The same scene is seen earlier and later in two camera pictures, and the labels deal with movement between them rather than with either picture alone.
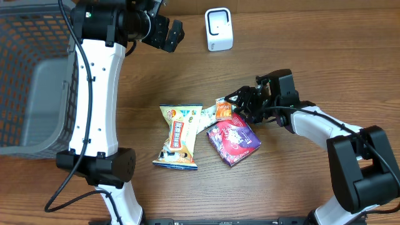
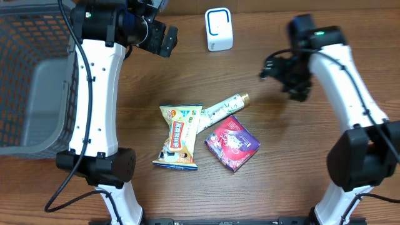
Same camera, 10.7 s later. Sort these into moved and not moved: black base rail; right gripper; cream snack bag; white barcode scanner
Moved: right gripper
Not moved: black base rail; cream snack bag; white barcode scanner
